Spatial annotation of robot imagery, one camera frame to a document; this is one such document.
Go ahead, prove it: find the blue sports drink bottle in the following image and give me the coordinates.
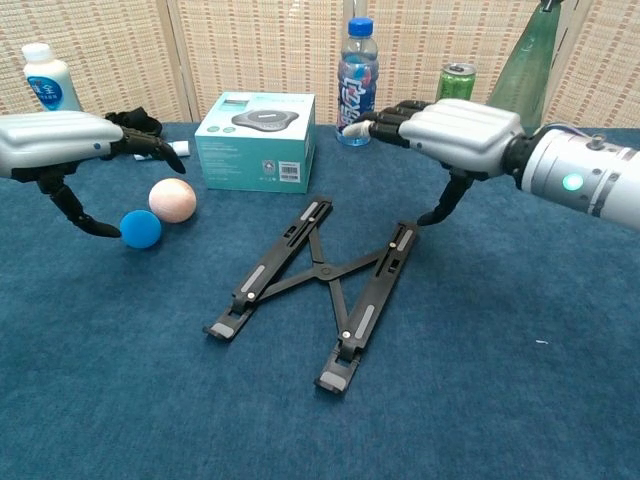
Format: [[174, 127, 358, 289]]
[[335, 17, 380, 147]]

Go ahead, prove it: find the white bottle with blue label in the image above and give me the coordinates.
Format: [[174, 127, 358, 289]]
[[21, 42, 84, 114]]

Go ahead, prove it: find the green drink can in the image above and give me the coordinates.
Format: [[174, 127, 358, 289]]
[[434, 62, 476, 104]]

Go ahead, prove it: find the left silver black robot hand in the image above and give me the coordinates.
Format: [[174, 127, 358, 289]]
[[0, 109, 187, 239]]

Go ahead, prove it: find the white glue stick green label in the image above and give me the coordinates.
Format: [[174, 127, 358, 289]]
[[133, 141, 190, 162]]

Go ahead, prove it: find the teal product box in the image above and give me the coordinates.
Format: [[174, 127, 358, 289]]
[[193, 91, 317, 195]]

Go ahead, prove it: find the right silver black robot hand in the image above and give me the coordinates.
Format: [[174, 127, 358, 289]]
[[341, 98, 526, 227]]

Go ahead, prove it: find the black strap bundle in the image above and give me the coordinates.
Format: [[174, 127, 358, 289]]
[[102, 106, 164, 161]]

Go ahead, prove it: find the pink ball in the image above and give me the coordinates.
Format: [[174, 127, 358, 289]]
[[148, 177, 197, 224]]

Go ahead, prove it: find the tall green glass bottle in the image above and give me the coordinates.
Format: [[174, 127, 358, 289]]
[[485, 0, 564, 136]]

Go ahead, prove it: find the blue ball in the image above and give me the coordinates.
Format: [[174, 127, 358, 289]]
[[119, 209, 163, 250]]

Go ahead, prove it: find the black folding laptop stand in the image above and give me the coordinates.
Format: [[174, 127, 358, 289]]
[[202, 195, 421, 396]]

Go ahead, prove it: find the blue table cloth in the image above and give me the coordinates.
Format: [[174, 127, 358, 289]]
[[0, 118, 640, 480]]

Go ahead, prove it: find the bamboo folding screen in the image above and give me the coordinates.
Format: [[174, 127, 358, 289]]
[[0, 0, 640, 129]]

